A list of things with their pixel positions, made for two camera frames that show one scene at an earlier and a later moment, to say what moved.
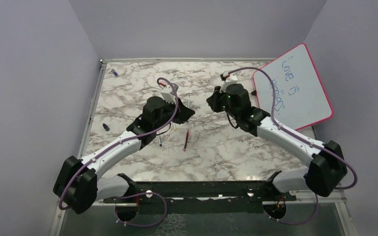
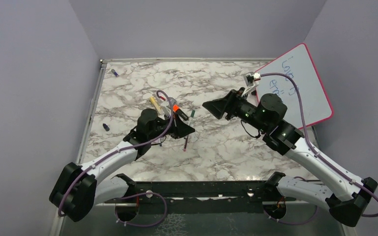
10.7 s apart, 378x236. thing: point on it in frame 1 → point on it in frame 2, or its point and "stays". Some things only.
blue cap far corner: [115, 73] stays
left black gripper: [183, 113] → [179, 128]
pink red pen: [186, 140] stays
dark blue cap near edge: [105, 127] stays
